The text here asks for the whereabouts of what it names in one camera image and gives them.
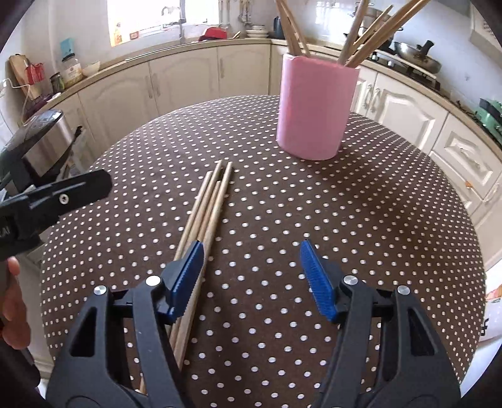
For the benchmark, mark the stack of white plates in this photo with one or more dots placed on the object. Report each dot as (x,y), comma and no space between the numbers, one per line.
(257,32)

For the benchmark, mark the pink cylindrical utensil holder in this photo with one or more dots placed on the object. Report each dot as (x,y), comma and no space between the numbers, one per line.
(313,110)

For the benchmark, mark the wooden chopstick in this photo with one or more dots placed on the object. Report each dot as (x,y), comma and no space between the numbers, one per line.
(219,200)
(210,210)
(194,214)
(208,194)

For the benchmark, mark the cream kitchen cabinets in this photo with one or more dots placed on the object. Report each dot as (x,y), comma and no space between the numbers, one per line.
(184,74)

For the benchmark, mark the black gas stove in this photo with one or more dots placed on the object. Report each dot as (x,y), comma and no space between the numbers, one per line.
(408,72)

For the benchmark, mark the chrome sink faucet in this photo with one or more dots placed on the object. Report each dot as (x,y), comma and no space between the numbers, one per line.
(181,21)

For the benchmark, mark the kitchen window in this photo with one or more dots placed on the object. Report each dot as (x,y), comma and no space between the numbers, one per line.
(145,17)

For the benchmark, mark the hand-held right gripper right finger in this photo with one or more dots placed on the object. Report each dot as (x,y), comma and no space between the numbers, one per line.
(315,278)

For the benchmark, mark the red cap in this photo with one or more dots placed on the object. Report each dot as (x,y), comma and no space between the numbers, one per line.
(213,34)

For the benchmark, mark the clear plastic jar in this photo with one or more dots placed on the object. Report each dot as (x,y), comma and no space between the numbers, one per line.
(71,74)

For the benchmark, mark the wooden cutting board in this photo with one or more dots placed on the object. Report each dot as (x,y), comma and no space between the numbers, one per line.
(17,70)

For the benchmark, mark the person's left hand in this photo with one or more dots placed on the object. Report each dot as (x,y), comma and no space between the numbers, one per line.
(13,310)

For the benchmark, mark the stainless steel appliance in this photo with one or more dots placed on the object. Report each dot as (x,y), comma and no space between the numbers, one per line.
(43,141)

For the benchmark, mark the red plastic bag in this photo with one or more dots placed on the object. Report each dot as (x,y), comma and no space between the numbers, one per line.
(35,76)

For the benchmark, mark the white range hood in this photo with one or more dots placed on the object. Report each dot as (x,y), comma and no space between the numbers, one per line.
(486,19)

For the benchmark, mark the small teal box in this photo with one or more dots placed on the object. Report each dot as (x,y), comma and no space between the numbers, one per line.
(67,48)

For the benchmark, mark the hanging kitchen utensils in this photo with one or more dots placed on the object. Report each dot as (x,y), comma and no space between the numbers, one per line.
(235,11)

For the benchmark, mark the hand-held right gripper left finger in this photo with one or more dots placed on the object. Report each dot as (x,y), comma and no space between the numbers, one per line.
(190,270)

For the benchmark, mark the white printed bag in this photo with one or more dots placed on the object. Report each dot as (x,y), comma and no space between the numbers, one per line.
(493,314)

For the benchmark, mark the orange bottle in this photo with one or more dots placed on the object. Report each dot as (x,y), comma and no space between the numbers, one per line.
(118,36)

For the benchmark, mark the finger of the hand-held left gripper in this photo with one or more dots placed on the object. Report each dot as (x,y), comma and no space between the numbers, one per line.
(78,188)

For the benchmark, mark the small dark jar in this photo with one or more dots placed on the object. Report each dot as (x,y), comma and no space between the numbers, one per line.
(57,82)

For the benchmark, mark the black kettle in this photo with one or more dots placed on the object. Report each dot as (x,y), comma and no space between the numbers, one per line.
(277,28)

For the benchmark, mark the stainless steel stockpot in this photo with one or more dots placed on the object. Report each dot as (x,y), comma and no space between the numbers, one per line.
(395,36)

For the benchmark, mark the white bowl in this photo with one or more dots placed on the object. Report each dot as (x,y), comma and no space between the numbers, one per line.
(91,69)

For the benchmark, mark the bunch of wooden chopsticks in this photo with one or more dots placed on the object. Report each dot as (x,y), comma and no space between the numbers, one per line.
(294,33)

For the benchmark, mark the green countertop appliance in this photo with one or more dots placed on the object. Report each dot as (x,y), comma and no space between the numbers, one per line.
(490,119)

